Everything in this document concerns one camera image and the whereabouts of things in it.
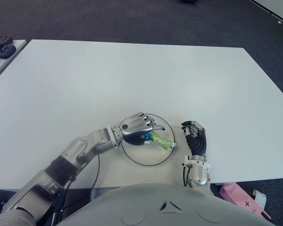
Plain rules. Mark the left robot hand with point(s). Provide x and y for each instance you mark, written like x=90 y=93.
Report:
x=134 y=128

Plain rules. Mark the grey robot torso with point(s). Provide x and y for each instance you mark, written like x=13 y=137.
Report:
x=160 y=207

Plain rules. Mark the white plate with black rim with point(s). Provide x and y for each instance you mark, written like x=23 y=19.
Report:
x=146 y=156

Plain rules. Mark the white paper tag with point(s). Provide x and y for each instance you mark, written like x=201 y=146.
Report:
x=260 y=199

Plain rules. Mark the pink cardboard box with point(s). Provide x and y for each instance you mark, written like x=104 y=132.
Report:
x=238 y=196

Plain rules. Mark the small white floor object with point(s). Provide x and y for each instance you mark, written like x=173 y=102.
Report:
x=279 y=22

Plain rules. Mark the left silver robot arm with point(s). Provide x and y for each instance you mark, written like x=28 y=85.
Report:
x=61 y=169

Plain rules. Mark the green snack packet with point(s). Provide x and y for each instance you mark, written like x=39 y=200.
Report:
x=161 y=140

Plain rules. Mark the black game controller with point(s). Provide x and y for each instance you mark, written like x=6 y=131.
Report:
x=3 y=50
x=1 y=40

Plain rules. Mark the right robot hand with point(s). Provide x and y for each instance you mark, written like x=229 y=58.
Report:
x=199 y=142

